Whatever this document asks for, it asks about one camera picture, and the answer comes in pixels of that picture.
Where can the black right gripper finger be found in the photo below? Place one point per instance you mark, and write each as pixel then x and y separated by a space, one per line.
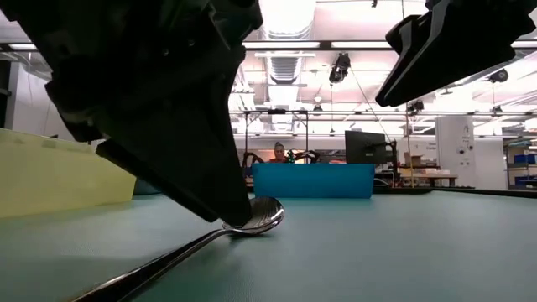
pixel 413 33
pixel 470 38

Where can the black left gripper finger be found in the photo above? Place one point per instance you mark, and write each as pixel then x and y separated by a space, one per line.
pixel 134 163
pixel 201 159

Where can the black background robot arm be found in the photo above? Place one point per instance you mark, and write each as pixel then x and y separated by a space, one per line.
pixel 251 158
pixel 308 156

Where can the black ceiling spotlight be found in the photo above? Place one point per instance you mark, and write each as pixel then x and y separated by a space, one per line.
pixel 499 75
pixel 340 67
pixel 415 105

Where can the person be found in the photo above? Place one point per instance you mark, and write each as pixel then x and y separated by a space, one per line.
pixel 278 147

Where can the black overhead light bar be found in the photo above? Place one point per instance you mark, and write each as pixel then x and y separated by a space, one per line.
pixel 325 44

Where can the yellow-green plastic bin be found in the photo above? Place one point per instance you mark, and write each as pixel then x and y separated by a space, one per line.
pixel 33 180

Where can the blue plastic bin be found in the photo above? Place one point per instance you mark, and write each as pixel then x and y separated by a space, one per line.
pixel 314 180

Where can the black computer monitor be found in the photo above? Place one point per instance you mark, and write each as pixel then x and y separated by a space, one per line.
pixel 365 147

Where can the brown cardboard box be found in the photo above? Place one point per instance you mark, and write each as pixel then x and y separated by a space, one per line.
pixel 413 160

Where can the shelf with blue bins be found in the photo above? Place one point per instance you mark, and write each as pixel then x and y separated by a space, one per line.
pixel 524 159

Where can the wooden background workbench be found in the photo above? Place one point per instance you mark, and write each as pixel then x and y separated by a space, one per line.
pixel 436 178

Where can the teal table mat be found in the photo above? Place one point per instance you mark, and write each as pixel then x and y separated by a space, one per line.
pixel 377 251

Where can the black background frame rack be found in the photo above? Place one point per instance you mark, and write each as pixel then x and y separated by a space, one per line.
pixel 277 111

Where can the corrugated silver ventilation duct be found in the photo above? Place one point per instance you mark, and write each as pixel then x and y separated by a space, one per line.
pixel 285 67

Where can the black aluminium table frame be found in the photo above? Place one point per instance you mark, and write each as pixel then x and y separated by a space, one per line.
pixel 461 191

